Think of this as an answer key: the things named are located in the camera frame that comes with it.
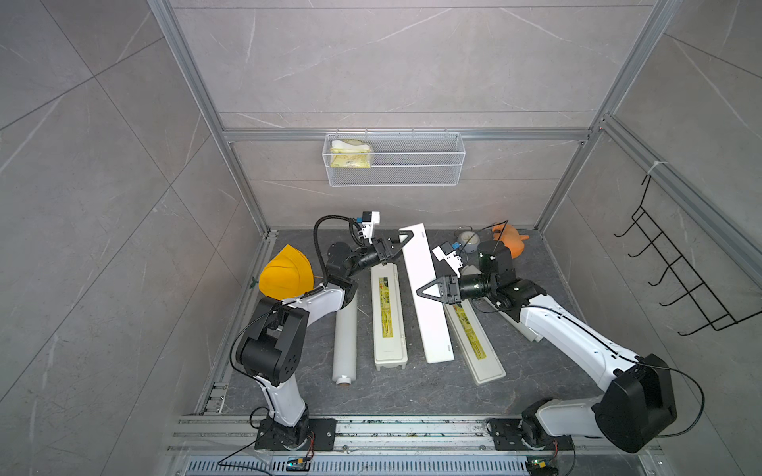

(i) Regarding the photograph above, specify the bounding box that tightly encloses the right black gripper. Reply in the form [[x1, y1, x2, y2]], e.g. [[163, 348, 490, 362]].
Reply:
[[417, 274, 494, 307]]

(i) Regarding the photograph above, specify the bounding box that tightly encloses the white wrap dispenser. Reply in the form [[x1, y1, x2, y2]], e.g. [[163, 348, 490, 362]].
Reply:
[[399, 223, 506, 385], [370, 263, 408, 371]]

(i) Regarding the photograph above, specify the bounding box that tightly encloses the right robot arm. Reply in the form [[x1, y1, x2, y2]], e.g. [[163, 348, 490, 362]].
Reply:
[[416, 242, 678, 453]]

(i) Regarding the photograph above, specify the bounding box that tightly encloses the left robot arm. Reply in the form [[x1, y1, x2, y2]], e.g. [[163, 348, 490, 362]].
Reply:
[[231, 231, 414, 432]]

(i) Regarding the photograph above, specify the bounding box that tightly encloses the small grey alarm clock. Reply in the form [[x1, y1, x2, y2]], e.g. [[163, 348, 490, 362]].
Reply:
[[458, 230, 480, 254]]

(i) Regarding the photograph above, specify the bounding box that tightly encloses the yellow wipes packet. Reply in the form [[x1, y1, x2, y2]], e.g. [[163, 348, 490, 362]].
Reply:
[[329, 139, 374, 169]]

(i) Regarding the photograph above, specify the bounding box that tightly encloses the orange plush toy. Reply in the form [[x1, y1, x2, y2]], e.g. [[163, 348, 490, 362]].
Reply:
[[491, 223, 530, 259]]

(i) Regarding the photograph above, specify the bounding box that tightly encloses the yellow cap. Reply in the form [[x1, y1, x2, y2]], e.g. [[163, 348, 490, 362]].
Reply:
[[259, 245, 315, 301]]

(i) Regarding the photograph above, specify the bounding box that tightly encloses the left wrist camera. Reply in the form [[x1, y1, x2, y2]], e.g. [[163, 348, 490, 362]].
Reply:
[[358, 211, 380, 240]]

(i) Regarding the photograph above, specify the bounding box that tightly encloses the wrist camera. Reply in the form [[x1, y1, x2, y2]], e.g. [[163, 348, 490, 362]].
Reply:
[[358, 211, 380, 240], [432, 241, 464, 276]]

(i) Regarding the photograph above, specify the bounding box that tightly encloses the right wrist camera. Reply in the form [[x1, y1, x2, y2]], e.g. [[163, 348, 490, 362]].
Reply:
[[432, 241, 464, 276]]

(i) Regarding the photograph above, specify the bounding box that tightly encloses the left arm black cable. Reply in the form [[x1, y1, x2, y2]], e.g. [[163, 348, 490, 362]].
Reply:
[[312, 214, 365, 287]]

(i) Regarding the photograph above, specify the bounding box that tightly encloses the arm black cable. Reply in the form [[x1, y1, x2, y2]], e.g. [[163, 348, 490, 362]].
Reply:
[[312, 214, 365, 287], [469, 219, 706, 438]]

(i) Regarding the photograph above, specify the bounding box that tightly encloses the white wire mesh basket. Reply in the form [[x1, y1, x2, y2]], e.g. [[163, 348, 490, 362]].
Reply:
[[321, 132, 466, 188]]

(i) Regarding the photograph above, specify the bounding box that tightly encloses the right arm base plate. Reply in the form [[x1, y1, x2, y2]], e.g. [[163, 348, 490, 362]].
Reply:
[[486, 418, 573, 451]]

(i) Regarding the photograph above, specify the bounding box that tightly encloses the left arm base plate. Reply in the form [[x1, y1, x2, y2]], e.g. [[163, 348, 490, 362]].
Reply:
[[254, 416, 337, 451]]

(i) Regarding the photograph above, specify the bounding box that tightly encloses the black wire hook rack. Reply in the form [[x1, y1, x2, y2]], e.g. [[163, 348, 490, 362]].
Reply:
[[614, 175, 761, 337]]

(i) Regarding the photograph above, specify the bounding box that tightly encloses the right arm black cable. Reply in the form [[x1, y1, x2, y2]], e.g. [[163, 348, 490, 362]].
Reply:
[[469, 219, 706, 438]]

